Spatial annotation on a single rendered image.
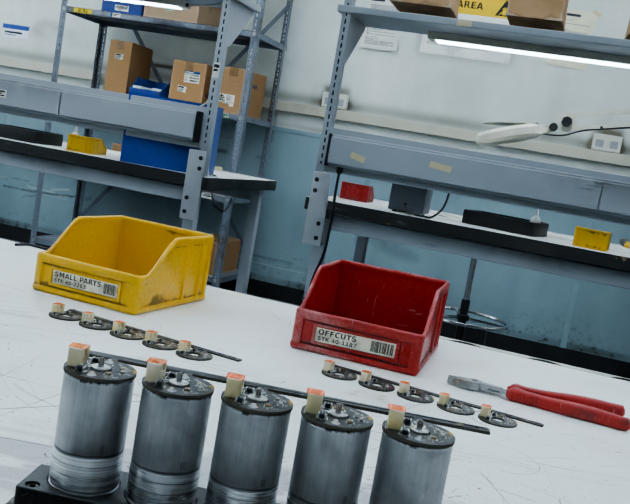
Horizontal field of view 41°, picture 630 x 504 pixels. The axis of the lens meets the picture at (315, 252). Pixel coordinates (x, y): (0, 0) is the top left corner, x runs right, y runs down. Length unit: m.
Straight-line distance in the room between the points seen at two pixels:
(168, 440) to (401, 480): 0.08
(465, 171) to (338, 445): 2.34
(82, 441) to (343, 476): 0.09
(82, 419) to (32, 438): 0.11
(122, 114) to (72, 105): 0.20
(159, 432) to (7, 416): 0.16
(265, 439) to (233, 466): 0.01
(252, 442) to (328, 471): 0.03
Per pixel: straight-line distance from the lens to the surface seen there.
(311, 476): 0.29
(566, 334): 4.77
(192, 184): 2.89
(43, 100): 3.16
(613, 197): 2.60
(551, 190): 2.59
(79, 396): 0.30
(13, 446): 0.40
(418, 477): 0.29
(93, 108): 3.05
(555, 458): 0.52
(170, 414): 0.29
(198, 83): 4.77
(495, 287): 4.76
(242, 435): 0.29
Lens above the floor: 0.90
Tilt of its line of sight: 7 degrees down
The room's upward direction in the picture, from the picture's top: 10 degrees clockwise
